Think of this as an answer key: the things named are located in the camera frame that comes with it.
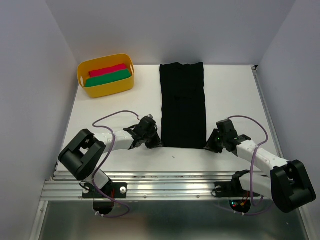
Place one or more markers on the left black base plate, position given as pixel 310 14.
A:
pixel 115 190

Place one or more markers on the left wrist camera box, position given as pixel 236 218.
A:
pixel 147 126

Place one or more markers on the black t-shirt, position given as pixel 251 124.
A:
pixel 183 123

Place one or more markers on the green rolled t-shirt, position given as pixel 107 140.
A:
pixel 107 78

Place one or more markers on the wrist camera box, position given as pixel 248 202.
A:
pixel 147 126
pixel 226 129

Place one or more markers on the yellow plastic basket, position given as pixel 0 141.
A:
pixel 103 62

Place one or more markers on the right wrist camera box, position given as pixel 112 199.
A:
pixel 226 129

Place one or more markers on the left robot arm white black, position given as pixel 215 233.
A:
pixel 81 156

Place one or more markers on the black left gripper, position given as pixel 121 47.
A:
pixel 156 142

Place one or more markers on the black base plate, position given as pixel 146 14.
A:
pixel 115 190
pixel 228 189

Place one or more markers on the aluminium rail frame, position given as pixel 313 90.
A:
pixel 169 189

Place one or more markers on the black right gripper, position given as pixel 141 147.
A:
pixel 210 146

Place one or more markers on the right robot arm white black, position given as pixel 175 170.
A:
pixel 285 182

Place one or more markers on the red rolled t-shirt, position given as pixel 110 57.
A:
pixel 107 70

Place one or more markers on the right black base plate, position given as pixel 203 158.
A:
pixel 228 189

